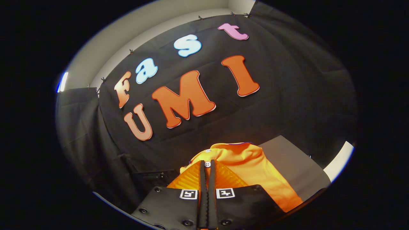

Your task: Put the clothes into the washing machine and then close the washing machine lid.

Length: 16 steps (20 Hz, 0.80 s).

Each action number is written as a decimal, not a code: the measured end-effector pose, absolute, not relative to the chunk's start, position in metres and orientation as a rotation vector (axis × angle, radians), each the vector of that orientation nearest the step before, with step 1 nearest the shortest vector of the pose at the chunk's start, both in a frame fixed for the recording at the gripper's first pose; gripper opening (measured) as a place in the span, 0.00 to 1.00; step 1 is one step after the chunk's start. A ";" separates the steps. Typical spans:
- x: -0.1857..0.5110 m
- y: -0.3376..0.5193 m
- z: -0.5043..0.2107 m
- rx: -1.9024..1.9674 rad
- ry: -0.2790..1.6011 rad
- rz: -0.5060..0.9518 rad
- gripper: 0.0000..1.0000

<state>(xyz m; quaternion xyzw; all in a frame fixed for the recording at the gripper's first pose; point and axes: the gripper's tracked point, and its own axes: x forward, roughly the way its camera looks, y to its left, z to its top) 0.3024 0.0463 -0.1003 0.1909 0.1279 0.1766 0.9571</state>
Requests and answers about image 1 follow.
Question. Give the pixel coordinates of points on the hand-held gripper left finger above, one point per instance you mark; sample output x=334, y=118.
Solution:
x=203, y=198

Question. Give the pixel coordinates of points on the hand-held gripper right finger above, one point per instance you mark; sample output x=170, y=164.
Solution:
x=212, y=198

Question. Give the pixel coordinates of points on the yellow orange polo shirt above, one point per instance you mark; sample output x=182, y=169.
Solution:
x=255, y=169

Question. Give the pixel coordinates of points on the white light strip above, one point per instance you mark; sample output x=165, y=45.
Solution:
x=63, y=82

